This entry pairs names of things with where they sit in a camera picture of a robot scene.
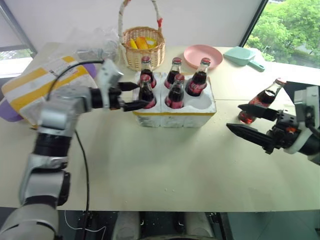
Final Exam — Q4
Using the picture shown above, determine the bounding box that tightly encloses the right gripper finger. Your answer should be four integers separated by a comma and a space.
237, 103, 279, 121
225, 122, 276, 155

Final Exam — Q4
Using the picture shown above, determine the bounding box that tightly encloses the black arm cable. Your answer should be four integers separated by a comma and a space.
46, 59, 105, 232
306, 116, 320, 139

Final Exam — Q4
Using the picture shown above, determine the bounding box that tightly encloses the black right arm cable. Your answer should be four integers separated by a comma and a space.
306, 116, 320, 139

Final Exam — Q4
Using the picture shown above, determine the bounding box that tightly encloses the black window frame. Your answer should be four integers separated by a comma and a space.
239, 0, 270, 49

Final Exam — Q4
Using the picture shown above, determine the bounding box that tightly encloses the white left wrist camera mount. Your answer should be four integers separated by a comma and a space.
95, 58, 125, 111

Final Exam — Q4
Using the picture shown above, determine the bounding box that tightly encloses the thin white floor wire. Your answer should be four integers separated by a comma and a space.
63, 209, 87, 232

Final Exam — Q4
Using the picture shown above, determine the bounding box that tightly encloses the mint green plastic scoop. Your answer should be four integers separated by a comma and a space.
222, 46, 266, 73

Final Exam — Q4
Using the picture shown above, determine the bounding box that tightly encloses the yellow toy food piece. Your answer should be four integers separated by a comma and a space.
145, 36, 159, 49

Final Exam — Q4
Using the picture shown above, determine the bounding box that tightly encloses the grey roller blind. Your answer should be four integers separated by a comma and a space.
0, 11, 38, 50

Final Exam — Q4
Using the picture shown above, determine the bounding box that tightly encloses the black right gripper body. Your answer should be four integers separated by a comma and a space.
266, 109, 305, 152

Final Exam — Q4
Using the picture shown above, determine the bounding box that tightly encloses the glass cola bottle red cap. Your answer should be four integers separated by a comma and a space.
163, 56, 183, 90
164, 73, 186, 110
184, 57, 212, 98
137, 73, 158, 110
139, 55, 158, 88
237, 77, 288, 125

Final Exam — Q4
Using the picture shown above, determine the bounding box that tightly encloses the pink round plate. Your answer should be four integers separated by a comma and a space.
183, 44, 224, 71

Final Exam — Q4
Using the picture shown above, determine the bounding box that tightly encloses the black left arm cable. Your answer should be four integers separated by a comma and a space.
46, 59, 105, 232

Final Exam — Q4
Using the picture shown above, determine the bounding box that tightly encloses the pale rounded robot leg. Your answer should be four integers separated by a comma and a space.
184, 211, 216, 240
111, 211, 141, 240

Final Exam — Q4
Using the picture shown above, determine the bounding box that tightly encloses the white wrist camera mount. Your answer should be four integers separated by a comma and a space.
95, 58, 125, 111
284, 80, 320, 154

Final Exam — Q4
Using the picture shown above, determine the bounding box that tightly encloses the orange toy bread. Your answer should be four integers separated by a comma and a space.
135, 36, 149, 50

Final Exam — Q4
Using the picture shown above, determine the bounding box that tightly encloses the white foam box yellow tape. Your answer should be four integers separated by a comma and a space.
1, 55, 99, 127

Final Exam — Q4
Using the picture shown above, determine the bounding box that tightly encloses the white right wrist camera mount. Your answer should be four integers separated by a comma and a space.
284, 80, 320, 154

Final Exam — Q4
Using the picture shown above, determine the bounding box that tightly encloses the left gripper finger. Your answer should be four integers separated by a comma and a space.
117, 81, 140, 93
121, 99, 151, 113

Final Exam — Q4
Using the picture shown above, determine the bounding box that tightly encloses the wicker basket with handle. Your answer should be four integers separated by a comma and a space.
117, 0, 167, 71

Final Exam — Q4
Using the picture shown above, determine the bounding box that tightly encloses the purple plastic tray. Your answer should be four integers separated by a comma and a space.
0, 62, 98, 123

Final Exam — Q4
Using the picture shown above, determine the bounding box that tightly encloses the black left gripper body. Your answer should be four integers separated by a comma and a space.
108, 83, 126, 111

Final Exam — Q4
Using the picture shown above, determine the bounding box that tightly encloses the white foam bottle crate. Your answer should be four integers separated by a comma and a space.
131, 70, 217, 129

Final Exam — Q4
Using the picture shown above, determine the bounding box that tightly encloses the clear plastic bag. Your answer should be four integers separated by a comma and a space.
66, 26, 121, 65

